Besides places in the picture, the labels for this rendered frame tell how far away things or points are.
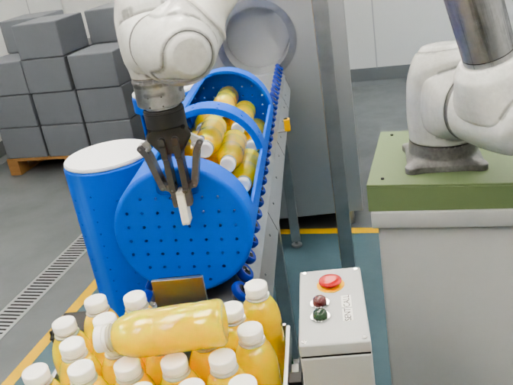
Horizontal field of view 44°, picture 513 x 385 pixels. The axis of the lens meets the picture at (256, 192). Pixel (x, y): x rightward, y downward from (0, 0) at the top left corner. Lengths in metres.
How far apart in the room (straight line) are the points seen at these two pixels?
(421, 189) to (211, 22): 0.67
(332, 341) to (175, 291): 0.42
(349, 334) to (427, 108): 0.67
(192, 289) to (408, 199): 0.53
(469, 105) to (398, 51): 5.11
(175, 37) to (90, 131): 4.25
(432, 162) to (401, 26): 4.90
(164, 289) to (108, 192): 0.80
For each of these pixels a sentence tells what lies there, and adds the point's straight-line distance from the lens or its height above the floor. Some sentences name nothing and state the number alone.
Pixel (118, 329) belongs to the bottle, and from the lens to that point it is 0.95.
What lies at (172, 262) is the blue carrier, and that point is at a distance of 1.34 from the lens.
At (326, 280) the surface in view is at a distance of 1.02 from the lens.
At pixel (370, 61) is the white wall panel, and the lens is 6.45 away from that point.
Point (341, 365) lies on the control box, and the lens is 0.93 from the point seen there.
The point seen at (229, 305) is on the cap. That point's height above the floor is 1.09.
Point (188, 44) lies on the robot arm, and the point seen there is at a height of 1.50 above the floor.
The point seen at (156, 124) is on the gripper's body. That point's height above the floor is 1.34.
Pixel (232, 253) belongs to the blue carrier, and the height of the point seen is 1.04.
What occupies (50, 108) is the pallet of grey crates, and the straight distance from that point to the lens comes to 5.27.
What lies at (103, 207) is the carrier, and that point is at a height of 0.91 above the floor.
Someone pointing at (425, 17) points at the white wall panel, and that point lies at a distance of 6.34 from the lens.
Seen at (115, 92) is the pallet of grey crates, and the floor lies 0.63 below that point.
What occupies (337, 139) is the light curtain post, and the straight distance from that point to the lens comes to 2.64.
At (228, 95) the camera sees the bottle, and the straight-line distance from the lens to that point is 1.95.
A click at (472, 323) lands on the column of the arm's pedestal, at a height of 0.70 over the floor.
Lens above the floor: 1.65
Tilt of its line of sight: 23 degrees down
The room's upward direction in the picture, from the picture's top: 9 degrees counter-clockwise
